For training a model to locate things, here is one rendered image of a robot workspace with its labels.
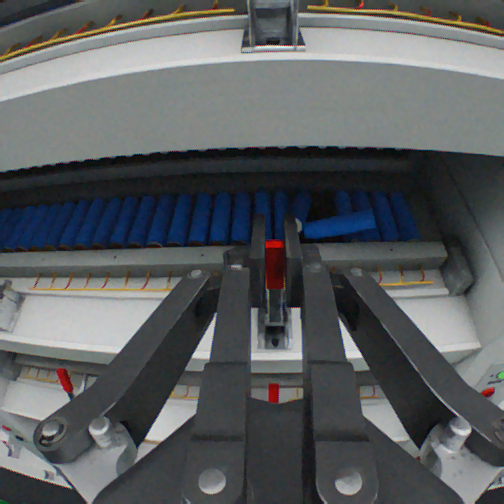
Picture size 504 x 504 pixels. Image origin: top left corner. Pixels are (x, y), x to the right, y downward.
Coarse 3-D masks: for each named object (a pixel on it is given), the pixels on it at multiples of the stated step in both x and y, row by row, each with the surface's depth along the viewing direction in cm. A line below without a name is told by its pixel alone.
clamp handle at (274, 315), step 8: (272, 240) 18; (280, 240) 18; (272, 248) 18; (280, 248) 18; (272, 256) 18; (280, 256) 18; (272, 264) 19; (280, 264) 19; (272, 272) 19; (280, 272) 19; (272, 280) 19; (280, 280) 19; (272, 288) 20; (280, 288) 20; (272, 296) 21; (280, 296) 21; (272, 304) 21; (280, 304) 21; (272, 312) 22; (280, 312) 22; (272, 320) 22; (280, 320) 22
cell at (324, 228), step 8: (368, 208) 25; (336, 216) 26; (344, 216) 26; (352, 216) 25; (360, 216) 25; (368, 216) 25; (304, 224) 27; (312, 224) 27; (320, 224) 26; (328, 224) 26; (336, 224) 26; (344, 224) 26; (352, 224) 25; (360, 224) 25; (368, 224) 25; (304, 232) 27; (312, 232) 27; (320, 232) 26; (328, 232) 26; (336, 232) 26; (344, 232) 26; (352, 232) 26
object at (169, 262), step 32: (0, 256) 27; (32, 256) 27; (64, 256) 27; (96, 256) 26; (128, 256) 26; (160, 256) 26; (192, 256) 26; (352, 256) 25; (384, 256) 25; (416, 256) 24; (32, 288) 26; (64, 288) 26
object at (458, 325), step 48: (432, 192) 30; (432, 240) 28; (480, 240) 22; (96, 288) 27; (144, 288) 27; (384, 288) 26; (432, 288) 25; (480, 288) 22; (0, 336) 24; (48, 336) 24; (96, 336) 24; (432, 336) 23; (480, 336) 22
